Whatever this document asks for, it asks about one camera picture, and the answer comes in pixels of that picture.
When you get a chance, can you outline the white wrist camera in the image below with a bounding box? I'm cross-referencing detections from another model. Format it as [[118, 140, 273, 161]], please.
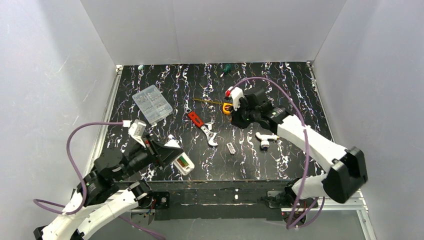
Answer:
[[122, 119, 147, 148], [225, 86, 244, 111]]

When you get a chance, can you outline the green handled screwdriver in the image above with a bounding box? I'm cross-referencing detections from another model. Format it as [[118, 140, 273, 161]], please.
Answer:
[[220, 63, 232, 78]]

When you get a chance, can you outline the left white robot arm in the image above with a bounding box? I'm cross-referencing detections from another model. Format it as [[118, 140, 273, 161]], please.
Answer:
[[33, 137, 184, 240]]

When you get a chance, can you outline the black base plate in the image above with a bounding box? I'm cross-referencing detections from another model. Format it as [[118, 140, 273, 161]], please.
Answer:
[[119, 180, 319, 222]]

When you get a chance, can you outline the clear plastic screw box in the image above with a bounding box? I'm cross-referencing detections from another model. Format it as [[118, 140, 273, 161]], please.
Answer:
[[132, 85, 173, 126]]

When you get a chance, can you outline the white remote control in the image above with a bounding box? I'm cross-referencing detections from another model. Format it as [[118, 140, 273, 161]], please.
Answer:
[[165, 139, 195, 176]]

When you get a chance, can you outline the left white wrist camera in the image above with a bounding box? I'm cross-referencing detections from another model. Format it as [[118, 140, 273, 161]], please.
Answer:
[[122, 119, 147, 148]]

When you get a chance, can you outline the yellow tape measure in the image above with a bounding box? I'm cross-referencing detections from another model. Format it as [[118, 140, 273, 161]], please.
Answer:
[[222, 102, 233, 115]]

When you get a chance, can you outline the white battery cover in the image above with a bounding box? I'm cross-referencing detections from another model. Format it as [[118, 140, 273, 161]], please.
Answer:
[[226, 142, 236, 155]]

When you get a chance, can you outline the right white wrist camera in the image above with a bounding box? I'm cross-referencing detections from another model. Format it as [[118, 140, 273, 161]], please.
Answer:
[[225, 86, 244, 111]]

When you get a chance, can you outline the red handled adjustable wrench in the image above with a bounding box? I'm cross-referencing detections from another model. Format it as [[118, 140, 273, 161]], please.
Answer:
[[185, 108, 218, 147]]

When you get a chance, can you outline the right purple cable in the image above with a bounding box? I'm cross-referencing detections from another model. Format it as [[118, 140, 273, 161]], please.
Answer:
[[228, 76, 326, 230]]

